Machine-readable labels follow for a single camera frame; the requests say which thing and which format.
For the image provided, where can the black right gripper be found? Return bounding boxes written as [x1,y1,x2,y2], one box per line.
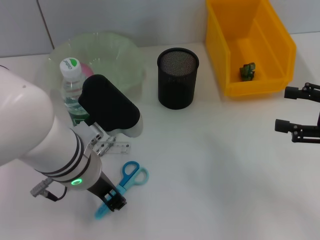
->
[274,82,320,144]

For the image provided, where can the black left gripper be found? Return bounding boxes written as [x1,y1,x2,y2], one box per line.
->
[86,171,128,213]

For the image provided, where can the blue scissors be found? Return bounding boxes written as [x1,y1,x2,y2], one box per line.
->
[94,161,150,220]

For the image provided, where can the green plastic scrap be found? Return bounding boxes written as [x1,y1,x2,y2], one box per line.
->
[238,62,257,81]

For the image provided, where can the clear water bottle green label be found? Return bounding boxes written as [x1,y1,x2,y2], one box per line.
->
[59,57,91,127]

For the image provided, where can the pink peach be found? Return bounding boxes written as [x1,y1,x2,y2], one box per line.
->
[79,62,95,79]

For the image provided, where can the clear plastic ruler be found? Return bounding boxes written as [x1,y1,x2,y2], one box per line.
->
[96,140,132,156]

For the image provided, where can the black mesh pen holder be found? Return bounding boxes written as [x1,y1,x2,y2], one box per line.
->
[156,47,200,110]

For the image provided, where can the green glass fruit plate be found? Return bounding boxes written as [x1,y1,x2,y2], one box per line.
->
[46,31,148,106]

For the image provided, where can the yellow plastic bin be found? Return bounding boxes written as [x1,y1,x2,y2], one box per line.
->
[205,0,297,99]

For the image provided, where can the left gripper cable with plug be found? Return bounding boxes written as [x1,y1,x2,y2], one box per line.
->
[29,178,68,202]

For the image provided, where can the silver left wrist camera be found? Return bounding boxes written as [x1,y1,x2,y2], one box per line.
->
[77,74,144,138]

